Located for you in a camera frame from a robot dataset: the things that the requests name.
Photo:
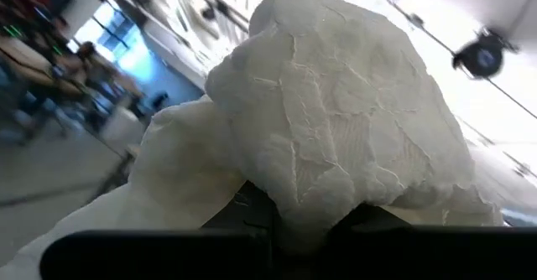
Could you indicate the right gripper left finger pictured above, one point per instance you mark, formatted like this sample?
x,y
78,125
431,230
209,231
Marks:
x,y
147,255

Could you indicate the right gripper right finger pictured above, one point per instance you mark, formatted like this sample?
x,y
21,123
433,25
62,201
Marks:
x,y
440,255

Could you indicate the white textured lace garment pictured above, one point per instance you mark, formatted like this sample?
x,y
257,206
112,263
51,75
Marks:
x,y
335,104

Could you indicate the person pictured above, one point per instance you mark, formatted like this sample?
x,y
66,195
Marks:
x,y
90,62

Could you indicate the black round ceiling lamp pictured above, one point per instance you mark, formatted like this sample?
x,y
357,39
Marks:
x,y
482,55

